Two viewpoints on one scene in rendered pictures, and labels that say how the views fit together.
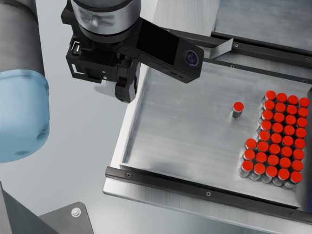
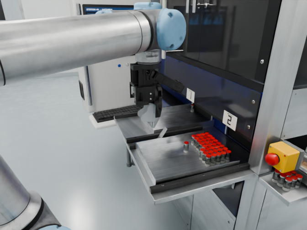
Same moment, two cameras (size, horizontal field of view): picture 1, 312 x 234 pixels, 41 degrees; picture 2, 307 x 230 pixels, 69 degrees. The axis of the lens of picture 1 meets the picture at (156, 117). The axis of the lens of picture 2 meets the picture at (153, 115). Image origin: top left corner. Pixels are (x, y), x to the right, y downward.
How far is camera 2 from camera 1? 0.53 m
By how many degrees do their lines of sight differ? 47
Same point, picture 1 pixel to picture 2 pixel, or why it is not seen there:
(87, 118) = not seen: outside the picture
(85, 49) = (140, 85)
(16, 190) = not seen: outside the picture
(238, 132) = (192, 155)
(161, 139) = (164, 169)
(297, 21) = (180, 122)
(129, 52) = (160, 78)
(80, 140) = not seen: outside the picture
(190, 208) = (200, 186)
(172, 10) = (130, 134)
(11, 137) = (182, 20)
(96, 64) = (149, 87)
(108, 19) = (157, 52)
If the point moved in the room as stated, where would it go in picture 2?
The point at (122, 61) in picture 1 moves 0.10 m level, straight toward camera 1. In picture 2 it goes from (157, 84) to (183, 92)
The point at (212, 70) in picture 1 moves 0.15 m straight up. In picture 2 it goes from (164, 142) to (165, 111)
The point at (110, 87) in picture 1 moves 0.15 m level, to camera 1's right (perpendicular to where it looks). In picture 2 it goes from (149, 112) to (187, 103)
